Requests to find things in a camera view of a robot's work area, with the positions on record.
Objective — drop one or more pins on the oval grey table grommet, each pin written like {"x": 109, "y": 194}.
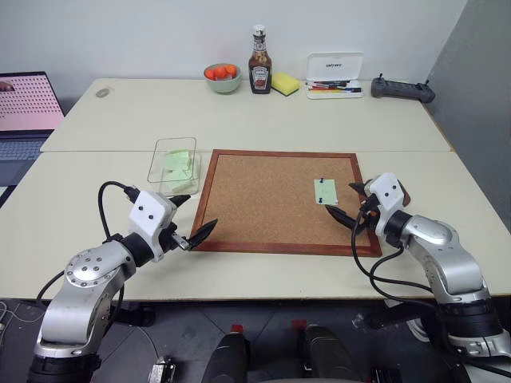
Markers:
{"x": 103, "y": 93}

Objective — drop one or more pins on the black table foot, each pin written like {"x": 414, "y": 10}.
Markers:
{"x": 135, "y": 313}

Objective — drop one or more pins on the grey remote controller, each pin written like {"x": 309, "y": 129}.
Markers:
{"x": 401, "y": 89}

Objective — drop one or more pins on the yellow sponge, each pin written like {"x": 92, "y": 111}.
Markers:
{"x": 285, "y": 84}

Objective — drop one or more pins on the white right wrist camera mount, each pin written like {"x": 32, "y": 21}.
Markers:
{"x": 385, "y": 195}

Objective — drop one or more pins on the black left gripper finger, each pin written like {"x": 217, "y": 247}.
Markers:
{"x": 203, "y": 233}
{"x": 180, "y": 200}

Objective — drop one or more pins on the white open marker case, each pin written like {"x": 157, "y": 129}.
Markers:
{"x": 335, "y": 73}

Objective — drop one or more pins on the pale green paper note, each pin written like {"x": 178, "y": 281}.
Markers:
{"x": 325, "y": 192}

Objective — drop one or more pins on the clear plastic container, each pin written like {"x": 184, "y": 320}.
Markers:
{"x": 173, "y": 165}

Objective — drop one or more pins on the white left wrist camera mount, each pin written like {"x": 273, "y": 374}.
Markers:
{"x": 149, "y": 213}

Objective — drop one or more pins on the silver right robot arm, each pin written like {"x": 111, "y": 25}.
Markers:
{"x": 447, "y": 255}

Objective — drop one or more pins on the pale green bowl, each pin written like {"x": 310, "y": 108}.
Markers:
{"x": 223, "y": 81}

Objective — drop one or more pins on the coloured markers set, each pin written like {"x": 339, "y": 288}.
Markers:
{"x": 333, "y": 86}

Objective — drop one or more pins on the orange toy carrot pieces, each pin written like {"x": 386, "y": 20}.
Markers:
{"x": 220, "y": 72}

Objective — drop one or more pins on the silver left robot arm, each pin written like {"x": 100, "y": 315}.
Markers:
{"x": 85, "y": 275}

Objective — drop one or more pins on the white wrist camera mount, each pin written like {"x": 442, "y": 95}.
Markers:
{"x": 385, "y": 195}
{"x": 149, "y": 213}

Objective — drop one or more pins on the small brown object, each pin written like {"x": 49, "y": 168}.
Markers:
{"x": 406, "y": 196}

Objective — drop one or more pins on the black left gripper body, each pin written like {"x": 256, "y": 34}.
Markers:
{"x": 172, "y": 235}

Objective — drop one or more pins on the laptop with pink screen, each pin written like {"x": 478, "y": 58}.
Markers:
{"x": 24, "y": 115}

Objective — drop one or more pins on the cork board with wooden frame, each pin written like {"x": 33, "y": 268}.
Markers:
{"x": 271, "y": 199}

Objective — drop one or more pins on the ketchup bottle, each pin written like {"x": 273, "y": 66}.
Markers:
{"x": 260, "y": 64}

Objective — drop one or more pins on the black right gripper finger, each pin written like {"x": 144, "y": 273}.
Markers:
{"x": 358, "y": 187}
{"x": 341, "y": 216}

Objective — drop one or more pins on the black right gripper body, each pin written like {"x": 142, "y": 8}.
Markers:
{"x": 369, "y": 209}

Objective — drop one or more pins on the dark rounded shape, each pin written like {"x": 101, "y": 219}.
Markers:
{"x": 227, "y": 359}
{"x": 329, "y": 355}

